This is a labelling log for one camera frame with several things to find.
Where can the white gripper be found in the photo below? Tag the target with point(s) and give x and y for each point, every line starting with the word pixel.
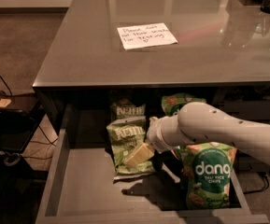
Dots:
pixel 154 134

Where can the green jalapeno chip bag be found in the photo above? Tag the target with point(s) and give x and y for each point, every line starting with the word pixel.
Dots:
pixel 125 135

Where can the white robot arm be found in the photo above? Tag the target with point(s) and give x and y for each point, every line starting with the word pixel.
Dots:
pixel 197 123

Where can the middle Dang rice chips bag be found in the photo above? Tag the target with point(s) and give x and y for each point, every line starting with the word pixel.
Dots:
pixel 177 152

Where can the dang rice chips bag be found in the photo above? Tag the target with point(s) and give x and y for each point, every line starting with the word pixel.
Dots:
pixel 206 175
pixel 177 152
pixel 173 103

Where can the rear green Kettle chip bag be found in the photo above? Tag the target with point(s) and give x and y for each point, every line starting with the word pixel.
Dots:
pixel 124 108

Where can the rear Dang rice chips bag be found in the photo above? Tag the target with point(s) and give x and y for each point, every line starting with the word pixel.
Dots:
pixel 173 103

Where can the front Dang rice chips bag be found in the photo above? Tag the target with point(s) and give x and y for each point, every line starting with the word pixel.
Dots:
pixel 206 175

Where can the open grey top drawer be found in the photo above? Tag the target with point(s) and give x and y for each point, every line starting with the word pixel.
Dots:
pixel 80 188

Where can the grey counter cabinet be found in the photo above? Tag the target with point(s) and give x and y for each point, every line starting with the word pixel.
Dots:
pixel 220 43

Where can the white handwritten paper note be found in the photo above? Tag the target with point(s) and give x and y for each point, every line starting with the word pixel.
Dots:
pixel 144 36

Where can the black side table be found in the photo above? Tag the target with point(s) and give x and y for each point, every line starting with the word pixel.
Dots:
pixel 20 116

